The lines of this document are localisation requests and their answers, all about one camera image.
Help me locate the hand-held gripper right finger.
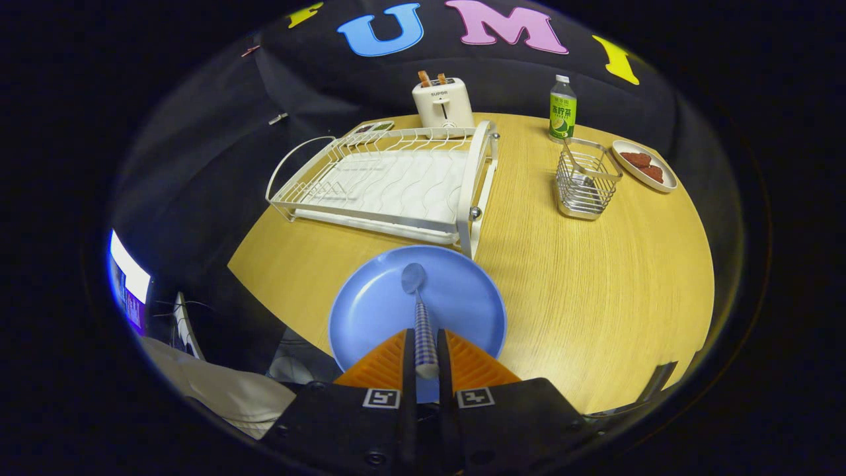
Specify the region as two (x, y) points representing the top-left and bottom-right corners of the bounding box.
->
(436, 329), (602, 473)

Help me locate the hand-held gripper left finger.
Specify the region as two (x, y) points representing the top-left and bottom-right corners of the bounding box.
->
(261, 329), (418, 473)

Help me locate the checkered handle metal spoon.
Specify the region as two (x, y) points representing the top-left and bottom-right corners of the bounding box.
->
(401, 262), (440, 381)

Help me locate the blue plate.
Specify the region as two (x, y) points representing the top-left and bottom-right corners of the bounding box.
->
(328, 245), (508, 404)

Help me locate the white wire dish rack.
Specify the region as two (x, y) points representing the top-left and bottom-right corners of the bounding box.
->
(265, 120), (501, 260)

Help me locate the silver wire basket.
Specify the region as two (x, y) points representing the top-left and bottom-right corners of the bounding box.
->
(555, 137), (624, 221)

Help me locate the white plate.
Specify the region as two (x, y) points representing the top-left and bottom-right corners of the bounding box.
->
(611, 139), (679, 194)

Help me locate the white cloth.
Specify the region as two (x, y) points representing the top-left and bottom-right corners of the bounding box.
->
(142, 336), (297, 440)

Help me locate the white toaster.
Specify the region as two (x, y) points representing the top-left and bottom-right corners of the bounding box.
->
(412, 77), (476, 138)

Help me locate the lit monitor screen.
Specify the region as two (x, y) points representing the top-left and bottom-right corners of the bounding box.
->
(108, 229), (153, 337)

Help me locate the green label drink bottle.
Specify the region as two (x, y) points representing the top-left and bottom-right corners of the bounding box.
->
(549, 75), (578, 143)

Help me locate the black backdrop cloth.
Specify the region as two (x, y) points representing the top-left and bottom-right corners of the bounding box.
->
(106, 0), (748, 331)

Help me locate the black flat bracket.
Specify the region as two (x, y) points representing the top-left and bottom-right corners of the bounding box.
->
(633, 361), (679, 405)

